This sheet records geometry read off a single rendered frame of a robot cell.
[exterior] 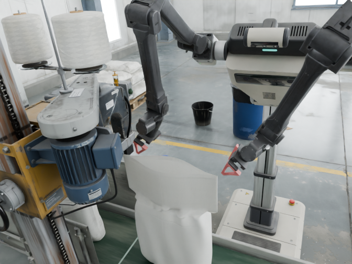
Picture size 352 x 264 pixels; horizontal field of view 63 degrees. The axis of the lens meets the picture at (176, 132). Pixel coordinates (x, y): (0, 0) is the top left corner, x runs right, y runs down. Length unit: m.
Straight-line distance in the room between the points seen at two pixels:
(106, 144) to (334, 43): 0.69
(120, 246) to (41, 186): 0.86
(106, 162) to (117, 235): 1.02
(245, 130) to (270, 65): 2.21
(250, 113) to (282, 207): 1.41
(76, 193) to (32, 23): 0.60
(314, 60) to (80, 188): 0.79
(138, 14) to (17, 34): 0.44
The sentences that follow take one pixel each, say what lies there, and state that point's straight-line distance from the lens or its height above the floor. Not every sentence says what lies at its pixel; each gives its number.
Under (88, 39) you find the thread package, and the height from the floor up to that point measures 1.62.
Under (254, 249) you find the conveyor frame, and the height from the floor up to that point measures 0.41.
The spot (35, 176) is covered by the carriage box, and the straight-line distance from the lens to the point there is 1.11.
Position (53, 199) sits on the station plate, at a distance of 1.18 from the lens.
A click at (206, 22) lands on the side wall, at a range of 9.56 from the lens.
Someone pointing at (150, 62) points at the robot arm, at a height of 1.51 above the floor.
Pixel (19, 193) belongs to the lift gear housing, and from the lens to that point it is 1.14.
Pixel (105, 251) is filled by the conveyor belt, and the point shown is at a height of 0.38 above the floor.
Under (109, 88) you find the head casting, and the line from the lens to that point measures 1.35.
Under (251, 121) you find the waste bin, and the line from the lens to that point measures 3.41.
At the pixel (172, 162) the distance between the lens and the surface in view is 1.36.
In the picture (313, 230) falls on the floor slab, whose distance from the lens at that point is 2.53.
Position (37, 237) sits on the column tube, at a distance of 1.31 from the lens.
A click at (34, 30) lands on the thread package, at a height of 1.64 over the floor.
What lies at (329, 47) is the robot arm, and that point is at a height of 1.59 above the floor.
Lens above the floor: 1.75
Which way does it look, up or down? 28 degrees down
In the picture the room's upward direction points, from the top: 5 degrees counter-clockwise
